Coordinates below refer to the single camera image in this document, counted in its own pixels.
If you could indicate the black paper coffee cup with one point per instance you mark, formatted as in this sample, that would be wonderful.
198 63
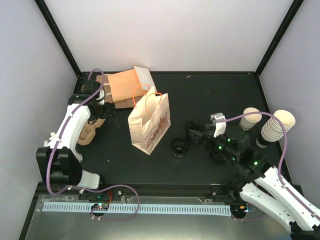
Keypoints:
192 125

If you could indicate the orange kraft paper bag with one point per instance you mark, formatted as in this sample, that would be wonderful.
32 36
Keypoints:
133 82

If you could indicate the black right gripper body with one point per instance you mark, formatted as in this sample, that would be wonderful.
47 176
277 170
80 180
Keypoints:
231 153

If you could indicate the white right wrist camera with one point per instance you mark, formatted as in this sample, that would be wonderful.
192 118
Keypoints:
219 121

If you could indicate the brown pulp cup carrier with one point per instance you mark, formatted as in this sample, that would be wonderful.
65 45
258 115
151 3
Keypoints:
88 131

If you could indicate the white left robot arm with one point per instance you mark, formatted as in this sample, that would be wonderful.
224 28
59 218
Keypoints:
58 160

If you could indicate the stack of paper cups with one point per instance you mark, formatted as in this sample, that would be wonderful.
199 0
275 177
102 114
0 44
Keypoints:
272 130

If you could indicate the brown kraft paper bag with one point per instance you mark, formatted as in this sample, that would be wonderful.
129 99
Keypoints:
107 97

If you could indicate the printed white paper bag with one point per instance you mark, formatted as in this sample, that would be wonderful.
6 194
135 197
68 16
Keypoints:
149 120

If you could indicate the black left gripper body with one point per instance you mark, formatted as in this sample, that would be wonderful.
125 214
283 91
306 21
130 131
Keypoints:
102 113

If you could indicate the single paper coffee cup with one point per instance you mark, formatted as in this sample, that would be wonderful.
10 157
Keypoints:
249 121

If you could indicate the white slotted cable rail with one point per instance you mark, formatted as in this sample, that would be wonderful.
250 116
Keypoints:
121 208

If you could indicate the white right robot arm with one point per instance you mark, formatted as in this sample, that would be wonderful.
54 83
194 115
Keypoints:
259 183

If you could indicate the black plastic cup lid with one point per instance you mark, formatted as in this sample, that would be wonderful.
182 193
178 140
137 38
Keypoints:
217 157

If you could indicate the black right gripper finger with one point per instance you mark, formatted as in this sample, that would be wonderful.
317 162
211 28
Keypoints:
200 143
196 134

